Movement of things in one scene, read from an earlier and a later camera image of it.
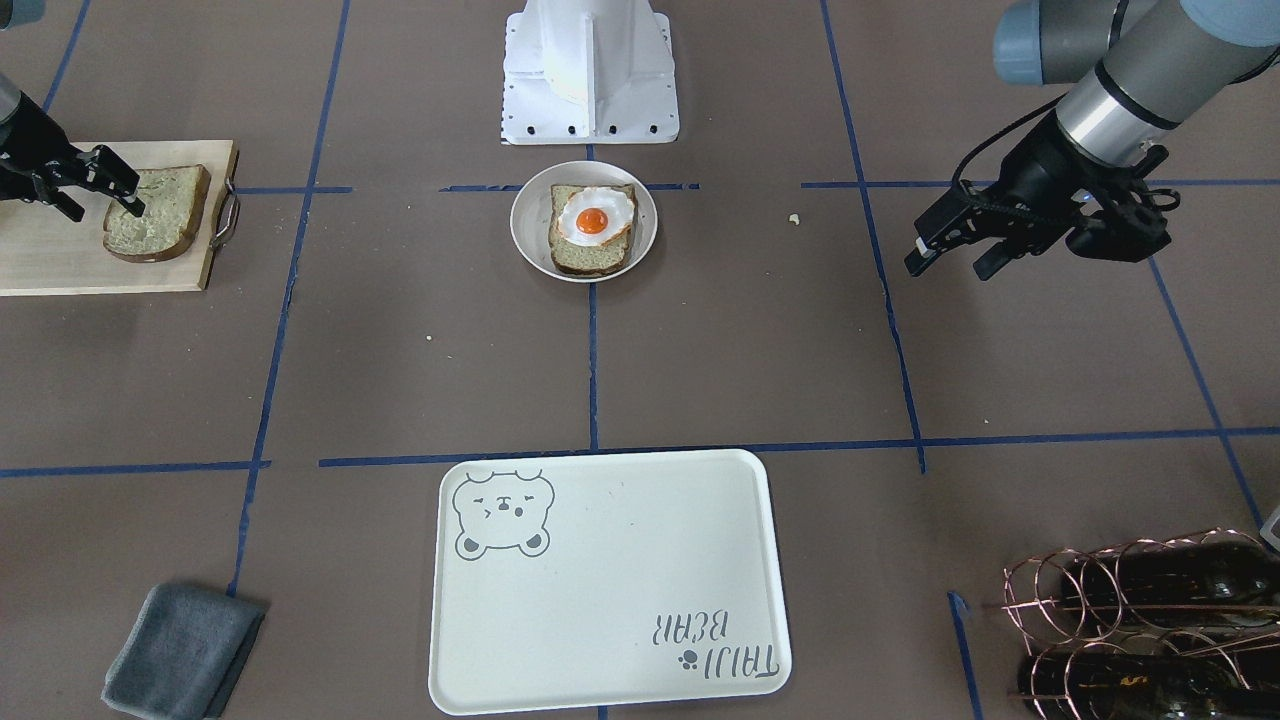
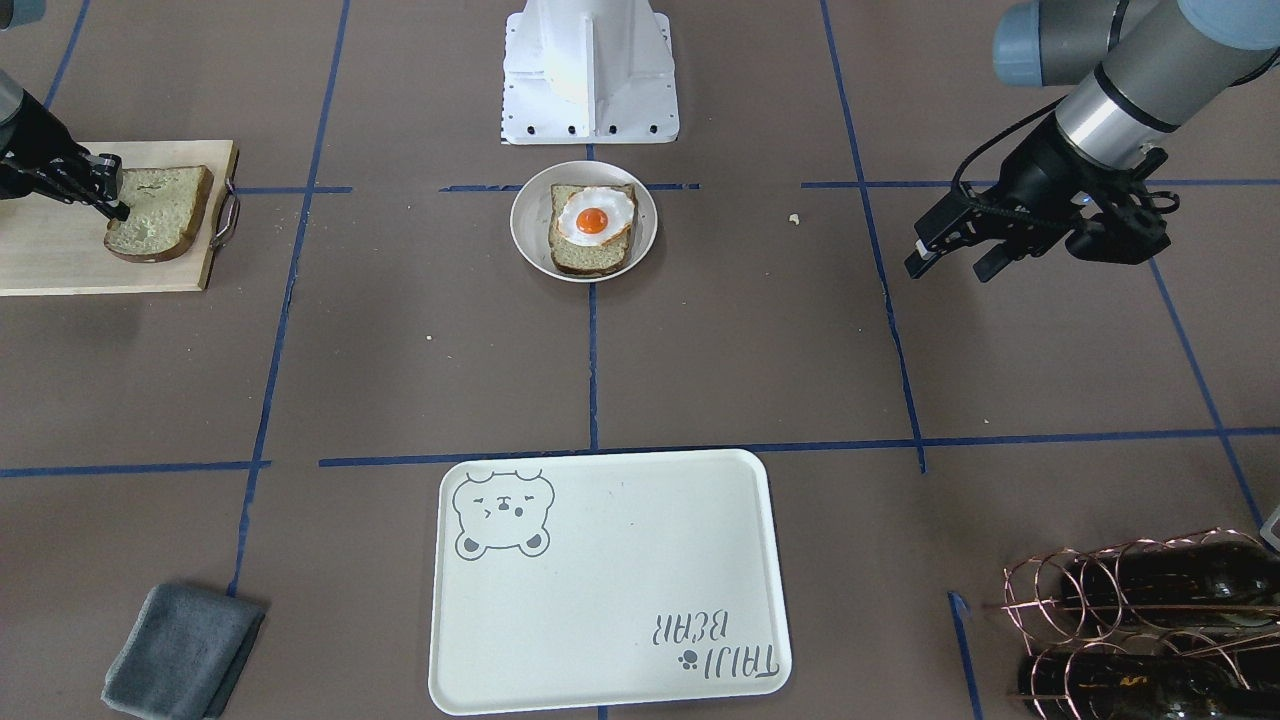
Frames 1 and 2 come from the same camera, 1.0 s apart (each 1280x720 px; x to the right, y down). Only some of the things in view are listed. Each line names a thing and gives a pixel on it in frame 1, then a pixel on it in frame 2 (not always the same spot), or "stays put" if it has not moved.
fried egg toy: (592, 214) stays put
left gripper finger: (1005, 251) stays put
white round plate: (530, 215) stays put
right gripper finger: (67, 205) → (116, 210)
